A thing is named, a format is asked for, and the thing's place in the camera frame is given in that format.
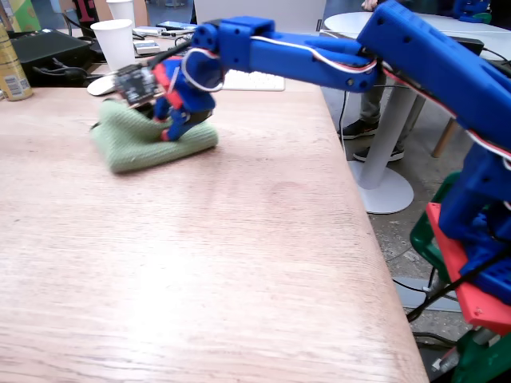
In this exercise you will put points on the dark sneaker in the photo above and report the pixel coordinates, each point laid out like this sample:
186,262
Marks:
359,129
395,153

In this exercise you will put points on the black box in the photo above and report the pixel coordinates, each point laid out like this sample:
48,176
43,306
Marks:
44,50

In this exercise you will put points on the red robot base plate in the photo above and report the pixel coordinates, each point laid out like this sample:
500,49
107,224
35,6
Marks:
479,307

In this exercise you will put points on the yellow drink can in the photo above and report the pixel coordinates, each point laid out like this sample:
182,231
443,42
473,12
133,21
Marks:
12,76

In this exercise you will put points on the yellow green box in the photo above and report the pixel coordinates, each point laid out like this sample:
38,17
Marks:
22,14

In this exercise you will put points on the grey trousers of person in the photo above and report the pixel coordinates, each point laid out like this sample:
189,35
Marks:
371,103

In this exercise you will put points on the wooden furniture legs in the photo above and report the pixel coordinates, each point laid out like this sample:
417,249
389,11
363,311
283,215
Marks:
443,139

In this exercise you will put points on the green waffle cloth black trim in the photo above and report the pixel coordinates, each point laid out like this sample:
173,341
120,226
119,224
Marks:
131,147

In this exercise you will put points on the white computer mouse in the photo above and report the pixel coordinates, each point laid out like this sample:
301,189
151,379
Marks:
100,85

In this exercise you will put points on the round white pedestal table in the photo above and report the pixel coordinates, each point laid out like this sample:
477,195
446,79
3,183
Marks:
383,179

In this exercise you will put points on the silver laptop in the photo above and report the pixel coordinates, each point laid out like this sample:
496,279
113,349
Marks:
295,16

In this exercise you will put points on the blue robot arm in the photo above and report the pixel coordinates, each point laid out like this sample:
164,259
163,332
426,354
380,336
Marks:
287,52

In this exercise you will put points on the black camera circuit board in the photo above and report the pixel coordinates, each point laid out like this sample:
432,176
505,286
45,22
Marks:
133,84

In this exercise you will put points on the black power adapter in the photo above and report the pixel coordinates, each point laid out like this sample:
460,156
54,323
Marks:
473,46

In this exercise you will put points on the white keyboard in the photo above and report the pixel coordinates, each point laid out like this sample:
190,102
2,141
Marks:
259,81

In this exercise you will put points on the green table clamp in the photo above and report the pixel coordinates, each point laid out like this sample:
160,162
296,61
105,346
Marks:
483,359
423,239

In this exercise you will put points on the black sign pink letter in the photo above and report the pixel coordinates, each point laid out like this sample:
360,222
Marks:
85,10

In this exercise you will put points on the white paper cup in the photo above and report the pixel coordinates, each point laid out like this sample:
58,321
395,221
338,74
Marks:
113,44
120,10

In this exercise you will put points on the small silver box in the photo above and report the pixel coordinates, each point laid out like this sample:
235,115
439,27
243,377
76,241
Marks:
145,47

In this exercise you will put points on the grey floor plate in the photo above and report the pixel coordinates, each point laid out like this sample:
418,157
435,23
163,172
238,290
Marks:
411,295

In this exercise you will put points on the blue printed device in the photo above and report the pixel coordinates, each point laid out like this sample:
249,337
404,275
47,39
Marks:
471,8

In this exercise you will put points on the red camera mount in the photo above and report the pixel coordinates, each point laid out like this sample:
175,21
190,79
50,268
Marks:
159,80

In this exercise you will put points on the white flat device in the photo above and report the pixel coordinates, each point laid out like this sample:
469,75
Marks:
147,31

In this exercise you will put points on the dark blue flat device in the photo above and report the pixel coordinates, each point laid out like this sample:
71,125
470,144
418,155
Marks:
175,26

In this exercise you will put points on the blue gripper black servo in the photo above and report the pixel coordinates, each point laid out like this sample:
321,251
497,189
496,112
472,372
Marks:
180,124

